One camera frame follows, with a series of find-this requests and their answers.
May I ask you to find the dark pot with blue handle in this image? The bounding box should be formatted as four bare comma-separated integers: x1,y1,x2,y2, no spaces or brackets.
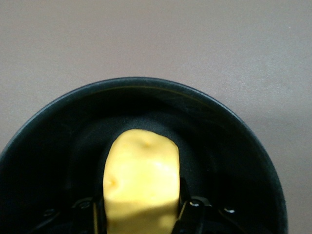
0,77,288,234

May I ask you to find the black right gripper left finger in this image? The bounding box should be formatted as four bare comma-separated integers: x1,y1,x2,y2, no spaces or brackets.
30,195,107,234

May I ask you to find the yellow potato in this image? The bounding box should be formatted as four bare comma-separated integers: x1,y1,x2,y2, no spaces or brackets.
102,129,181,234

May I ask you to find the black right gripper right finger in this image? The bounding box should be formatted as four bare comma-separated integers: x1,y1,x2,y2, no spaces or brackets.
170,196,238,234

